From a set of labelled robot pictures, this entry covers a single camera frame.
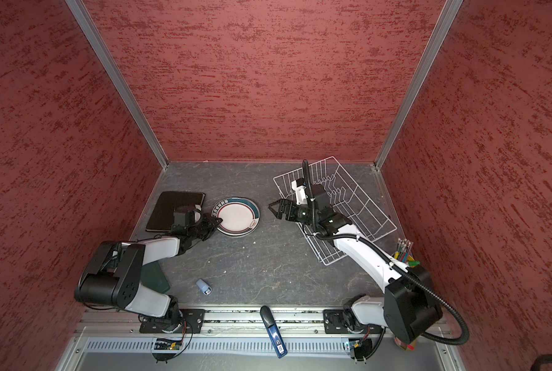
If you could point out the small light blue object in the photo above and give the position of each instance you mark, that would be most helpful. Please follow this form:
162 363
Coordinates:
204 287

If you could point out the left small circuit board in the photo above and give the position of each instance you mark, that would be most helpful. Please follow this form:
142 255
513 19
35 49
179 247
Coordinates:
168 345

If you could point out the dark green block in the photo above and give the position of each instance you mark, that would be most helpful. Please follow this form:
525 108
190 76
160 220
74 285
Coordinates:
152 277

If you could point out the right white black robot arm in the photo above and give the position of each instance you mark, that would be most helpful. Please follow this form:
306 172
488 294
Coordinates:
406 309

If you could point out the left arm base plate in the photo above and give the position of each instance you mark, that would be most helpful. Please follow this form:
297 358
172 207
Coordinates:
188 321

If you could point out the right small circuit board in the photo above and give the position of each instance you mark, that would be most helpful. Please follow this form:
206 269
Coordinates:
359 350

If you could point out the round patterned plate back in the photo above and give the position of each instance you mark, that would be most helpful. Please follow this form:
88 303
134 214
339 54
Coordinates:
238 213

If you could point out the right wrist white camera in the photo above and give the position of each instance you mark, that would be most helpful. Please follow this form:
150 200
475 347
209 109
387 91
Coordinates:
299 189

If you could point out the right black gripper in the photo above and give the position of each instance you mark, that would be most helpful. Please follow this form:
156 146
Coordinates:
287 205

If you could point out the right aluminium corner post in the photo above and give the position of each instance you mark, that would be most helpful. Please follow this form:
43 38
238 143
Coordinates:
439 33

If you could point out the blue black handheld tool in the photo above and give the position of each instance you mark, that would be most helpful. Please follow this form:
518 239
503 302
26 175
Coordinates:
273 332

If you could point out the small circuit board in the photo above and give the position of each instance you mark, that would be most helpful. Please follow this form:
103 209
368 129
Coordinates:
359 350
168 345

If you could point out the yellow pen cup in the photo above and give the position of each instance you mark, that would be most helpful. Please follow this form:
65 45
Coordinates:
404 254

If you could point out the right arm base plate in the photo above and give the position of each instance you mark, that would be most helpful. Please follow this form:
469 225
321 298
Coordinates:
334 322

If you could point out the left aluminium corner post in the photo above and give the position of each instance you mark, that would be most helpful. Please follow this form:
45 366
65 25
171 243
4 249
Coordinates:
82 16

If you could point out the round patterned plate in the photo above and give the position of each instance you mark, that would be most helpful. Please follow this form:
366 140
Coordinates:
238 213
236 234

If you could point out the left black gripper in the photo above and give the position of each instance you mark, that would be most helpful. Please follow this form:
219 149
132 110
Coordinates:
212 223

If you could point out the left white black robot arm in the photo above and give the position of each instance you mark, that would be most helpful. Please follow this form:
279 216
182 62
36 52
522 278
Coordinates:
113 277

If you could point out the aluminium front rail frame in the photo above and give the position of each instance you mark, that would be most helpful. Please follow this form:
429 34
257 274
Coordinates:
233 337

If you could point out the dark brown square plate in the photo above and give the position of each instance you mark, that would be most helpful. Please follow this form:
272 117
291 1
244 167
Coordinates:
162 217

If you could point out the aluminium corner post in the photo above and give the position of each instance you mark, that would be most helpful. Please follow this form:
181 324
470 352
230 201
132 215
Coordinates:
439 33
82 16

